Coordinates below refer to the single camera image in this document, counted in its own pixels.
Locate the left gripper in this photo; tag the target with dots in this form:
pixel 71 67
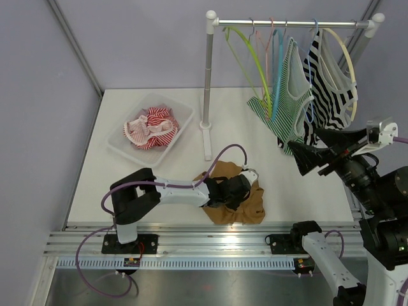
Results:
pixel 233 205

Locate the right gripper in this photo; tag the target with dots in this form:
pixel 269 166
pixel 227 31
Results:
pixel 309 157

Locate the brown tank top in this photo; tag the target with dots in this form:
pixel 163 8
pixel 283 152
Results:
pixel 251 211

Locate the green striped tank top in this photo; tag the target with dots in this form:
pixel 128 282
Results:
pixel 294 96

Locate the red striped tank top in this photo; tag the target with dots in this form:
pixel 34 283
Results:
pixel 154 130

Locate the pink hanger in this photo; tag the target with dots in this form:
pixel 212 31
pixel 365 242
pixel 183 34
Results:
pixel 266 46

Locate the green hanger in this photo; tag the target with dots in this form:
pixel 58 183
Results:
pixel 265 99

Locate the pink tank top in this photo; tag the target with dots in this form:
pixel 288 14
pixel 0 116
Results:
pixel 153 110

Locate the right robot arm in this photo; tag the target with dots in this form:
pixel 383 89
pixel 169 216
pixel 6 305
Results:
pixel 384 232

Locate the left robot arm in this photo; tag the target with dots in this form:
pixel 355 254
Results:
pixel 134 196

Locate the black white striped tank top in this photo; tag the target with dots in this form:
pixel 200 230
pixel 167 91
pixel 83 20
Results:
pixel 334 93

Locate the light blue hanger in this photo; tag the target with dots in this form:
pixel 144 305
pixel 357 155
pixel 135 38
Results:
pixel 315 25

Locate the white plastic basket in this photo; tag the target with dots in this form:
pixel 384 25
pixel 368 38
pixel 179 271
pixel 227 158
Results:
pixel 152 157

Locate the clothes rack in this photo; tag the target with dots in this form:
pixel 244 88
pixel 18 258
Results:
pixel 364 31

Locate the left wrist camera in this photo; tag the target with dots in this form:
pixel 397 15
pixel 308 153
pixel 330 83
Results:
pixel 250 174

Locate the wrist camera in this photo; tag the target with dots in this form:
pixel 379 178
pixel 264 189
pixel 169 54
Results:
pixel 380 133
pixel 250 174

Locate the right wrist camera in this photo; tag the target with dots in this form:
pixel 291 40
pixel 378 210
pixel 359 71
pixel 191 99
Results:
pixel 380 133

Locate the aluminium rail base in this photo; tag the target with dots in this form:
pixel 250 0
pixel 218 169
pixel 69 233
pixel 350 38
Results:
pixel 174 247

